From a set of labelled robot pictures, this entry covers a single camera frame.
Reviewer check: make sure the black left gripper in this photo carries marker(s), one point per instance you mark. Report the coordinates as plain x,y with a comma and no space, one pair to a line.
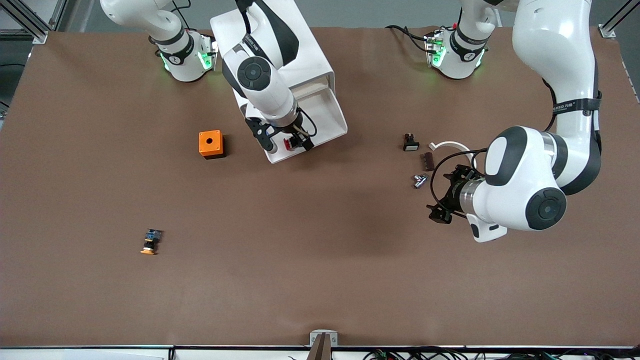
454,190

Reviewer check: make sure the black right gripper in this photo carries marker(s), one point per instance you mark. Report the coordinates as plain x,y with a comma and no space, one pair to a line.
294,132

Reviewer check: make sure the red push button blue block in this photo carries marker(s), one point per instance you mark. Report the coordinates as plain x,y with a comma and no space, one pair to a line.
289,144

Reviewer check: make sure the white plastic drawer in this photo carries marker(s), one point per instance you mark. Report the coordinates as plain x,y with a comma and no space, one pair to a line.
315,86
327,115

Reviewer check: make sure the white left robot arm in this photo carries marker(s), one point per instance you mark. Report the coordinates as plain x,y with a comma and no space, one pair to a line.
520,170

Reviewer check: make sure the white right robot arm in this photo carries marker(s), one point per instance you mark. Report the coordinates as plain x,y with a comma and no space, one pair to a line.
265,95

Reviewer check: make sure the black push button white cap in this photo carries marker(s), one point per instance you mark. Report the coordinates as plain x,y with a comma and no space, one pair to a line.
411,145

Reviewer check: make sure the white drawer cabinet housing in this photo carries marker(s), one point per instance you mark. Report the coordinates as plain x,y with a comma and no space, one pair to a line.
310,50

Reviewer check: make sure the orange push button blue block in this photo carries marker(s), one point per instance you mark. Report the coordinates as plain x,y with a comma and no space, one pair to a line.
150,242

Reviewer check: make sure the silver metal valve fitting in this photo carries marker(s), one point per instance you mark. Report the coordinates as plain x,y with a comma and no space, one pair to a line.
420,181

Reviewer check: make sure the dark brown contact block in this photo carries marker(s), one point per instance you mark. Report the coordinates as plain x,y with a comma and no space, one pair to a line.
428,161

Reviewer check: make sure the brown bar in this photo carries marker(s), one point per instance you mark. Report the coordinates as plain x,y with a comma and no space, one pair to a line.
321,350

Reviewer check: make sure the orange button enclosure box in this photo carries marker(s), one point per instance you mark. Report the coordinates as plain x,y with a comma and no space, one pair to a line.
210,142

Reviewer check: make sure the grey metal edge bracket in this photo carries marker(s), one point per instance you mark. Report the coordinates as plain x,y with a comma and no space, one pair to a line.
315,334

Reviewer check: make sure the aluminium frame profile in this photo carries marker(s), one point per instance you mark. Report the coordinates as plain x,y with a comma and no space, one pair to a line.
30,21
620,18

